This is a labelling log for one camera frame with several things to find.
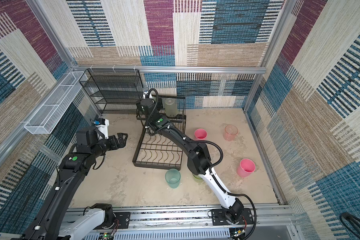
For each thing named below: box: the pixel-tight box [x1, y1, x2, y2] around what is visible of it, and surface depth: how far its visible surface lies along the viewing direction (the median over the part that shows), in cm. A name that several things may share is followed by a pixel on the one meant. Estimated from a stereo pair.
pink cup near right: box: [237, 158, 256, 178], surface depth 85 cm
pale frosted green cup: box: [165, 97, 178, 118], surface depth 87 cm
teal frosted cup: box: [165, 168, 181, 189], surface depth 82 cm
